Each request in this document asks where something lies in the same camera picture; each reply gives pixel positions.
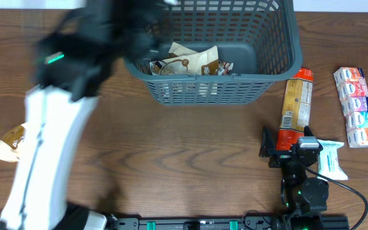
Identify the grey plastic mesh basket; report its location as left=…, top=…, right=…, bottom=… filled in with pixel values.
left=125, top=0, right=302, bottom=105

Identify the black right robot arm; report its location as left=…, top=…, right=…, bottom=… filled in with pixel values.
left=259, top=126, right=329, bottom=230

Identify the white wet wipes pack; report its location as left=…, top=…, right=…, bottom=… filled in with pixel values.
left=318, top=139, right=348, bottom=181

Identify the orange yellow snack package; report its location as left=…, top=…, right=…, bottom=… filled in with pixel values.
left=276, top=68, right=314, bottom=150

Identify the multicolour tissue pack bundle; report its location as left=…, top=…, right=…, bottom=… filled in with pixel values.
left=333, top=67, right=368, bottom=148

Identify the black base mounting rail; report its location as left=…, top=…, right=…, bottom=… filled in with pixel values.
left=107, top=215, right=350, bottom=230

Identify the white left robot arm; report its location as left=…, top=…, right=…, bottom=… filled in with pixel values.
left=0, top=0, right=173, bottom=229

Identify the brown white snack pouch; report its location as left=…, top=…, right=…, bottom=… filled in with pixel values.
left=0, top=123, right=27, bottom=162
left=169, top=42, right=234, bottom=75
left=149, top=46, right=219, bottom=75

